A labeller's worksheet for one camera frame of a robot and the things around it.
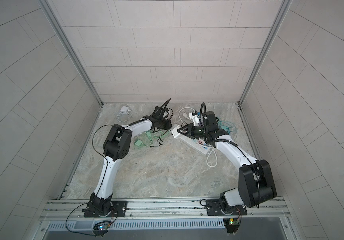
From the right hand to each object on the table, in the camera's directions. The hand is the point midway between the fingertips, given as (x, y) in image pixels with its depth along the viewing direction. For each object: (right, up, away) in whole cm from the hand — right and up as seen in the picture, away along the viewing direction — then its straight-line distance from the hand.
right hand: (180, 131), depth 78 cm
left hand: (-4, +3, +26) cm, 26 cm away
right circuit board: (+24, -42, -11) cm, 49 cm away
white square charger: (-42, +14, +33) cm, 55 cm away
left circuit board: (-33, -39, -14) cm, 54 cm away
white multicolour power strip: (+10, -9, +13) cm, 19 cm away
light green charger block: (-20, -4, +16) cm, 26 cm away
